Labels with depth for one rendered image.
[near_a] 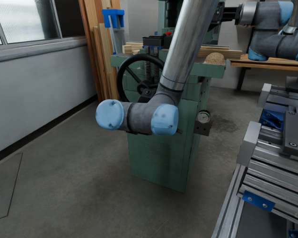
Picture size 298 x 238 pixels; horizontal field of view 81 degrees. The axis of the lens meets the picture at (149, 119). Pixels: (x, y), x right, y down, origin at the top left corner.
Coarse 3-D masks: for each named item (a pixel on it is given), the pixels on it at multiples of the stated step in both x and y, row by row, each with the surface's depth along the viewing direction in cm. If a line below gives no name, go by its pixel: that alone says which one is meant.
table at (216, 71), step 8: (112, 56) 97; (120, 56) 95; (128, 56) 95; (112, 64) 99; (120, 64) 97; (136, 64) 93; (200, 64) 80; (208, 64) 79; (216, 64) 78; (224, 64) 77; (144, 72) 83; (152, 72) 81; (160, 72) 80; (192, 72) 83; (200, 72) 82; (208, 72) 80; (216, 72) 79
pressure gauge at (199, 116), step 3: (201, 111) 84; (204, 111) 83; (207, 111) 84; (198, 114) 85; (201, 114) 84; (204, 114) 84; (207, 114) 83; (198, 117) 86; (201, 117) 85; (207, 117) 84; (198, 120) 86; (201, 120) 86; (204, 120) 85; (207, 120) 85; (201, 123) 89
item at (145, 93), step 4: (144, 92) 62; (148, 92) 61; (152, 92) 62; (140, 96) 62; (144, 96) 61; (148, 96) 61; (152, 96) 61; (140, 100) 61; (144, 100) 60; (148, 100) 60
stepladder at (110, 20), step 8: (104, 16) 161; (112, 16) 159; (120, 16) 171; (112, 24) 162; (120, 24) 175; (112, 32) 164; (120, 32) 170; (112, 40) 169; (120, 40) 182; (120, 48) 186
